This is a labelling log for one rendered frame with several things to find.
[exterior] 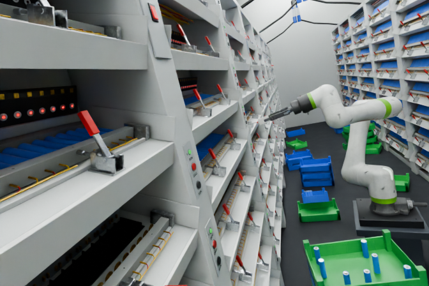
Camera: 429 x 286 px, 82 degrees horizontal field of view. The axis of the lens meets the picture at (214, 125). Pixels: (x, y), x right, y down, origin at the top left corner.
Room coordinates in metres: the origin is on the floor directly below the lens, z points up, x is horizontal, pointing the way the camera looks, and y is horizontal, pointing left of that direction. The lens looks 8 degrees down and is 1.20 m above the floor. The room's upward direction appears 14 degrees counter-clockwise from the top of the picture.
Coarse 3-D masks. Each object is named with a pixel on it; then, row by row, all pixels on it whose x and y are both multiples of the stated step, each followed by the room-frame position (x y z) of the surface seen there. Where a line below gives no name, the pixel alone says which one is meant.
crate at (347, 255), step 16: (304, 240) 0.86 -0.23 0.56; (352, 240) 0.83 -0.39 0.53; (368, 240) 0.82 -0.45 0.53; (384, 240) 0.80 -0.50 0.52; (320, 256) 0.85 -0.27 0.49; (336, 256) 0.83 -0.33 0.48; (352, 256) 0.81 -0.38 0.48; (384, 256) 0.78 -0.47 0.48; (400, 256) 0.74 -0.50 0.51; (336, 272) 0.76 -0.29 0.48; (352, 272) 0.75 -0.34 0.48; (384, 272) 0.72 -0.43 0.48; (400, 272) 0.70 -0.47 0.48; (416, 272) 0.63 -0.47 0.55
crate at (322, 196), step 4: (324, 188) 2.12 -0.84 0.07; (312, 192) 2.16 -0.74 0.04; (316, 192) 2.15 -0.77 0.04; (320, 192) 2.14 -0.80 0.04; (324, 192) 2.11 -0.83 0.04; (304, 196) 1.93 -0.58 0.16; (308, 196) 1.91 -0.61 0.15; (312, 196) 1.90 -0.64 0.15; (316, 196) 1.89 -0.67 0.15; (320, 196) 1.88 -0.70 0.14; (324, 196) 1.87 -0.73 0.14; (304, 200) 1.92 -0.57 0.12; (308, 200) 1.90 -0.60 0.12; (312, 200) 1.89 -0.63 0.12; (316, 200) 1.88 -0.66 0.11; (320, 200) 1.87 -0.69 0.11; (324, 200) 1.86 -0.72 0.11; (328, 200) 1.85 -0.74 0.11
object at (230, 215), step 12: (240, 168) 1.16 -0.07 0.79; (252, 168) 1.14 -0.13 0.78; (240, 180) 1.10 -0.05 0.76; (252, 180) 1.10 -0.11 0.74; (228, 192) 0.93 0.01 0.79; (240, 192) 0.98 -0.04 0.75; (252, 192) 1.03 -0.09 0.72; (228, 204) 0.86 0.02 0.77; (240, 204) 0.89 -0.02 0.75; (216, 216) 0.77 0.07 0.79; (228, 216) 0.80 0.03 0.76; (240, 216) 0.81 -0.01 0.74; (228, 228) 0.74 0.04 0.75; (240, 228) 0.75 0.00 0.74; (228, 240) 0.69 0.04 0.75; (228, 252) 0.64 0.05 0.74; (228, 264) 0.57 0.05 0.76
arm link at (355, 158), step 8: (352, 104) 1.56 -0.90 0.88; (352, 128) 1.50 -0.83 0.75; (360, 128) 1.47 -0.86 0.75; (352, 136) 1.48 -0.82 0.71; (360, 136) 1.45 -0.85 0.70; (352, 144) 1.46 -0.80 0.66; (360, 144) 1.44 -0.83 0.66; (352, 152) 1.44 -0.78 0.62; (360, 152) 1.43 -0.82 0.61; (344, 160) 1.48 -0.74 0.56; (352, 160) 1.42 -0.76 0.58; (360, 160) 1.41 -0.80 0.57; (344, 168) 1.45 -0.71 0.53; (352, 168) 1.40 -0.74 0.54; (344, 176) 1.43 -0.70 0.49; (352, 176) 1.38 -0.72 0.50
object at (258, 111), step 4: (244, 108) 1.84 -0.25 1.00; (248, 108) 1.83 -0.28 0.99; (256, 108) 1.81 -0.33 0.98; (260, 108) 1.80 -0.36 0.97; (252, 112) 1.81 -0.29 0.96; (256, 112) 1.81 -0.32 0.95; (260, 112) 1.80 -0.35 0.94; (248, 116) 1.71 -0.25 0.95; (260, 116) 1.77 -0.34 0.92; (252, 120) 1.59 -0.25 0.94; (256, 120) 1.60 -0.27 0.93; (256, 124) 1.50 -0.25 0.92; (252, 128) 1.37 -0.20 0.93; (256, 128) 1.53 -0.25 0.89; (252, 132) 1.33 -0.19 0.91; (252, 136) 1.35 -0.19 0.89
